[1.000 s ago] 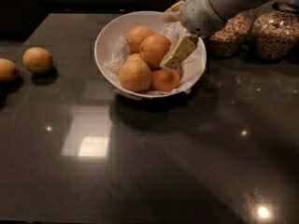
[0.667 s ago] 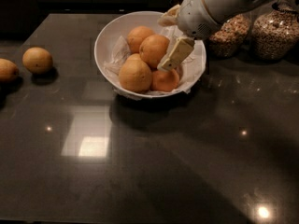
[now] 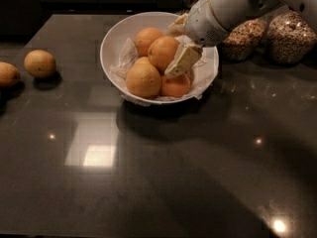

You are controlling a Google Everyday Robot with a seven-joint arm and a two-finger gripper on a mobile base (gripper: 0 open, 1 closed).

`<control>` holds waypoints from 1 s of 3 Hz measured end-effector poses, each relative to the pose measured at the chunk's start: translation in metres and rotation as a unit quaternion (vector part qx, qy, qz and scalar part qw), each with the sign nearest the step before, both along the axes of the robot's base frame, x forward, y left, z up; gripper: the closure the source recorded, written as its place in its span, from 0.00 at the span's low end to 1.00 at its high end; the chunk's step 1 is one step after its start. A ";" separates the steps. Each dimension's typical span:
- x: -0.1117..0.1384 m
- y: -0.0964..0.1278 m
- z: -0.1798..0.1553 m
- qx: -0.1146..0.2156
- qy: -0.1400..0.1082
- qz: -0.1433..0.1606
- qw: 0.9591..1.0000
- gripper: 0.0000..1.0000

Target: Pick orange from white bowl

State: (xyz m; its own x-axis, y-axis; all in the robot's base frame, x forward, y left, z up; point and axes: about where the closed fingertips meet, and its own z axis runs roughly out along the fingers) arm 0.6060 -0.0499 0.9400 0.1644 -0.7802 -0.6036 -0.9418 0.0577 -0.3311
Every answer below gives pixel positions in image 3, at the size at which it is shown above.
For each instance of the orange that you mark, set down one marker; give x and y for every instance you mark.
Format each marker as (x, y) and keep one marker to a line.
(175, 87)
(9, 75)
(40, 64)
(145, 38)
(143, 80)
(162, 51)

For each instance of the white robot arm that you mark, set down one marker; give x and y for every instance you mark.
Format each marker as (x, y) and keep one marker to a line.
(240, 11)

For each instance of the middle glass cereal jar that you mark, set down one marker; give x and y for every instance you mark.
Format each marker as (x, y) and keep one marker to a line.
(243, 40)

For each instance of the right glass cereal jar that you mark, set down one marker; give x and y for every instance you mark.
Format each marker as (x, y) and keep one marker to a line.
(289, 38)

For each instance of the orange on table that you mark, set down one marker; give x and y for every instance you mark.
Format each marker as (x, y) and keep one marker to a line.
(40, 64)

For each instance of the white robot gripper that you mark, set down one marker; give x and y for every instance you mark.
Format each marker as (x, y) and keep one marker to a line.
(201, 20)

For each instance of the white paper bowl liner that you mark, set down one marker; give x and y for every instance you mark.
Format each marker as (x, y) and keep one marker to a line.
(206, 71)

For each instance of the white bowl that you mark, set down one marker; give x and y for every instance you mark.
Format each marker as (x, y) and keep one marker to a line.
(114, 40)

